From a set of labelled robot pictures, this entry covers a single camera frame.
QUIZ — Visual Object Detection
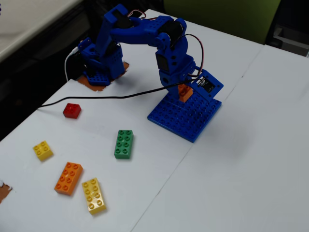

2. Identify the red 2x2 block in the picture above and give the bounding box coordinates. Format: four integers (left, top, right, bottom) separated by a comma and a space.
63, 103, 82, 119

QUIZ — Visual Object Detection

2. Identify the orange 2x2 block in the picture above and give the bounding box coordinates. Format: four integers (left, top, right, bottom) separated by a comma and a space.
177, 83, 194, 103

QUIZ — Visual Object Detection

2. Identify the yellow 2x4 block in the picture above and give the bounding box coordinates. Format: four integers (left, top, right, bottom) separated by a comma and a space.
81, 177, 107, 215

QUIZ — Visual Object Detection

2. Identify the white desk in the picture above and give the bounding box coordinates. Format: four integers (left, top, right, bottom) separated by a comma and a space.
0, 0, 82, 62

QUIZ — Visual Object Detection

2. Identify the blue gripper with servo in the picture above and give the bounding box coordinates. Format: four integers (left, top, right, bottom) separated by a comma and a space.
155, 52, 201, 100

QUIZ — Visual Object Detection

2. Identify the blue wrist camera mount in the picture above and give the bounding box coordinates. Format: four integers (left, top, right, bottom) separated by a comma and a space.
191, 69, 224, 100

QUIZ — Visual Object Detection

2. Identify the orange 2x4 block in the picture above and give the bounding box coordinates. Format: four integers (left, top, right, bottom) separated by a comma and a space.
54, 161, 84, 196

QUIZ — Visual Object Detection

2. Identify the grey shelf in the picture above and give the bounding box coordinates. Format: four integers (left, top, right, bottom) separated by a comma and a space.
272, 23, 309, 58

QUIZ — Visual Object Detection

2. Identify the yellow 2x2 block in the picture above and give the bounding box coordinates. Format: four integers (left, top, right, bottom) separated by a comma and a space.
32, 140, 54, 162

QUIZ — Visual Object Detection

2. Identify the black cable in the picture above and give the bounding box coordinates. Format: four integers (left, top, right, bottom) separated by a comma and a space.
36, 81, 195, 110

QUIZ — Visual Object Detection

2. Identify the red white servo wire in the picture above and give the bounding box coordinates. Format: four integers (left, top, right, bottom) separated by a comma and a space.
127, 9, 205, 78

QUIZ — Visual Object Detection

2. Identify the blue 8x8 base plate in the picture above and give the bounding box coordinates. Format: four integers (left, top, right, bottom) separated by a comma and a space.
147, 91, 222, 144

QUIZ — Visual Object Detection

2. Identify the green 2x4 block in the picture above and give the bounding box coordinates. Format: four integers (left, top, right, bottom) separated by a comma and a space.
113, 130, 134, 160

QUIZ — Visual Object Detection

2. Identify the white cable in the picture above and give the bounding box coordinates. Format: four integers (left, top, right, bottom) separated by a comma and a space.
64, 47, 80, 82

